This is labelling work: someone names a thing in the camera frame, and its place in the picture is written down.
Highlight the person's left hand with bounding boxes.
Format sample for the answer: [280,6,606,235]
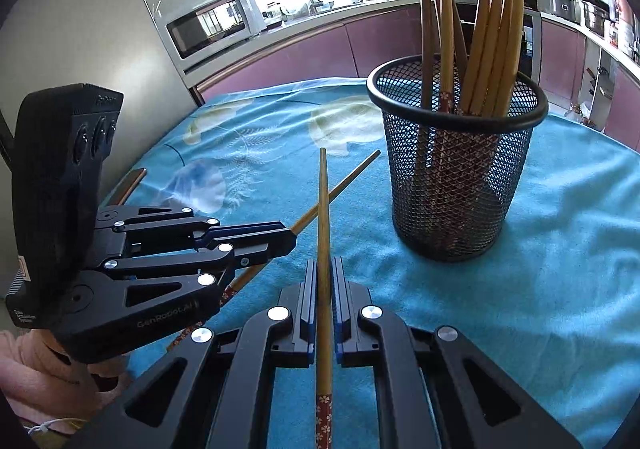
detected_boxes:
[86,353,130,380]

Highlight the pink thermos jug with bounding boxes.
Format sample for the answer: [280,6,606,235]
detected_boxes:
[612,0,636,55]

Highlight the black mesh utensil holder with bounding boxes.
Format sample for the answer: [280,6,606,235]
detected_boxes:
[366,54,549,262]

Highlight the large steel stockpot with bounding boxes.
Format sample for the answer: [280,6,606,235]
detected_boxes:
[582,2,611,35]

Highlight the bunch of wooden chopsticks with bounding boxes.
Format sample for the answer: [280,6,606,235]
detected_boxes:
[411,0,526,250]

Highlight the blue printed tablecloth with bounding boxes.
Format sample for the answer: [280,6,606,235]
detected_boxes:
[97,76,640,449]

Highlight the wooden chopstick red patterned end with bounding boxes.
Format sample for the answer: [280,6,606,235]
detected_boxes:
[315,147,335,449]
[166,150,382,351]

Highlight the silver refrigerator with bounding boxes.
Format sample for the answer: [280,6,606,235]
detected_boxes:
[0,0,207,210]

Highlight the silver box appliance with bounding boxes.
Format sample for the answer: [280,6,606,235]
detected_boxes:
[547,0,581,22]

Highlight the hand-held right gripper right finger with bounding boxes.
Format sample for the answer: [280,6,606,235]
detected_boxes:
[331,256,583,449]

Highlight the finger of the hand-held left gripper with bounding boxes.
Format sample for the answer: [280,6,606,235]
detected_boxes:
[95,206,297,251]
[101,233,299,288]

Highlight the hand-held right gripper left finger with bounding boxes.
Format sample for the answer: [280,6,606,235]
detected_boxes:
[65,259,319,449]

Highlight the pink base cabinets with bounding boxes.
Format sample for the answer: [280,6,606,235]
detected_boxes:
[192,4,426,105]
[540,16,640,152]

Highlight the brown wooden bar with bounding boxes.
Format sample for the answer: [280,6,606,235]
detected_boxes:
[106,168,147,206]

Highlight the silver microwave oven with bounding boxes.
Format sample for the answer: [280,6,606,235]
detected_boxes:
[165,0,268,60]

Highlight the white cable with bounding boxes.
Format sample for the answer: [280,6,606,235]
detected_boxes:
[25,419,87,436]

